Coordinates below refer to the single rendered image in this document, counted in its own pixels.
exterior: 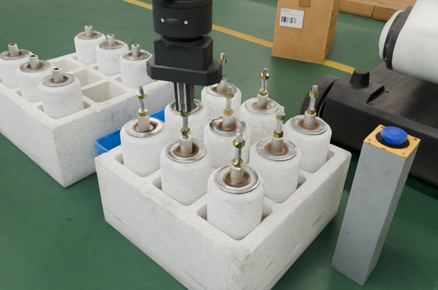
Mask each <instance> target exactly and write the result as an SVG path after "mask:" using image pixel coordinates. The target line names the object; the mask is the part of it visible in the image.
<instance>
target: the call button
mask: <svg viewBox="0 0 438 290"><path fill-rule="evenodd" d="M381 136H382V137H383V140H384V141H386V142H387V143H389V144H392V145H400V144H402V143H403V142H405V141H406V140H407V133H406V132H405V131H404V130H402V129H401V128H398V127H394V126H387V127H384V128H383V129H382V131H381Z"/></svg>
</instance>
